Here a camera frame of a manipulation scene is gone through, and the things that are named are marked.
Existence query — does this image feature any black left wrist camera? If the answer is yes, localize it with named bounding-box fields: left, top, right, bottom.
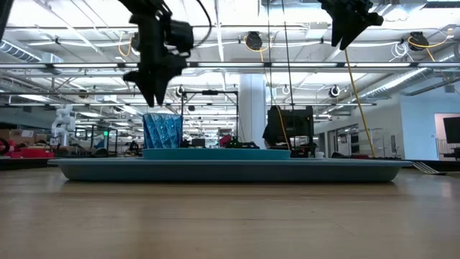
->
left=168, top=19, right=196, bottom=58

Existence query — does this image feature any long yellow hanging cable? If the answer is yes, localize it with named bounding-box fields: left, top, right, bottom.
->
left=343, top=48, right=377, bottom=158

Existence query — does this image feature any blue rectangular plastic tray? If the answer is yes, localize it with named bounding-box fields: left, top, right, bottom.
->
left=47, top=158, right=414, bottom=183

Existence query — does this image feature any long ceiling light bar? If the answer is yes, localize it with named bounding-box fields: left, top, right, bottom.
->
left=0, top=62, right=440, bottom=70

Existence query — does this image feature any white building column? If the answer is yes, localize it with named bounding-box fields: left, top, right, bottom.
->
left=239, top=74, right=267, bottom=150

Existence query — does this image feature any brown cardboard box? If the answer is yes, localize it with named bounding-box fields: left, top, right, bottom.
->
left=0, top=129, right=35, bottom=147

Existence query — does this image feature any translucent blue faceted cup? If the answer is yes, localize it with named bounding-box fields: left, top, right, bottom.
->
left=142, top=112, right=184, bottom=150

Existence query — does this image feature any black background frame rig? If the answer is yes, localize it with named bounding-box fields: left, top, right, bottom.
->
left=180, top=89, right=240, bottom=150

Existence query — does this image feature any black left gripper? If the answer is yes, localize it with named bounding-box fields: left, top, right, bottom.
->
left=122, top=14, right=188, bottom=109

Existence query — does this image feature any long black hanging cable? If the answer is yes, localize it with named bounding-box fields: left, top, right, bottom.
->
left=280, top=0, right=294, bottom=108

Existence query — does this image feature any silver ventilation duct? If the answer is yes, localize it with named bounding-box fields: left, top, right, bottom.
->
left=0, top=37, right=64, bottom=75

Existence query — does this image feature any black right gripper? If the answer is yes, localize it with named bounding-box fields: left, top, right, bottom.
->
left=317, top=0, right=385, bottom=51

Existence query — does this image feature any metal fork orange handle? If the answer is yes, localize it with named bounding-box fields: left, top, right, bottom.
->
left=412, top=160, right=447, bottom=176

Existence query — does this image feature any black wall screen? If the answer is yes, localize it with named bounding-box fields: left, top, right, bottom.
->
left=442, top=117, right=460, bottom=145

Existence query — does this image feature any red bin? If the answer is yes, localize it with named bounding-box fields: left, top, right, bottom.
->
left=9, top=147, right=55, bottom=160

